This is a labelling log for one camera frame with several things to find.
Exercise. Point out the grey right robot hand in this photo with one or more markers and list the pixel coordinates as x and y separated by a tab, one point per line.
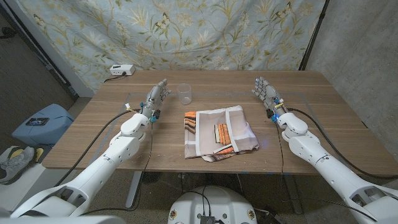
269	95

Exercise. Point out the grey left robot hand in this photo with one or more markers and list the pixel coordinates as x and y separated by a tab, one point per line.
154	99

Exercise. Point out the beige orange patterned cloth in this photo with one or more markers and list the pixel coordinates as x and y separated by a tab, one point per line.
205	133

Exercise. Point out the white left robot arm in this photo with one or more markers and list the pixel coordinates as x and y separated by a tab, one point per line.
102	161

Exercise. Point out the white left shoulder housing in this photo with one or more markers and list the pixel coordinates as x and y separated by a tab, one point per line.
62	220

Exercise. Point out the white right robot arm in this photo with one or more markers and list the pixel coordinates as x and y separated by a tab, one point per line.
329	171

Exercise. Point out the clear plastic cup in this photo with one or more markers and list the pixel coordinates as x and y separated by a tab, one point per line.
184	93

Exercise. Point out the floral printed backdrop cloth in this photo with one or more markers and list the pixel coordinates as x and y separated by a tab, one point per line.
202	37

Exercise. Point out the white power box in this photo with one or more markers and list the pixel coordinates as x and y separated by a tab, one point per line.
121	70

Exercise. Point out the black backdrop stand pole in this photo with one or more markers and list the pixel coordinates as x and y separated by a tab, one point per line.
312	37

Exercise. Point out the black round ribbed object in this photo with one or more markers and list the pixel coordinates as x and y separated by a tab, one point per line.
151	177

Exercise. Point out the grey metal table leg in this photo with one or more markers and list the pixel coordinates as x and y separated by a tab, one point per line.
133	189
293	196

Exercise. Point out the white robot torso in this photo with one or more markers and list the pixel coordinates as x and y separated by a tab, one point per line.
217	202

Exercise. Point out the black power adapter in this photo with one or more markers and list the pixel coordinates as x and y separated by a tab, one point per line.
270	219

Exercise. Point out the grey sneaker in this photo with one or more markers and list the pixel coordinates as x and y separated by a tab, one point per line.
15	165

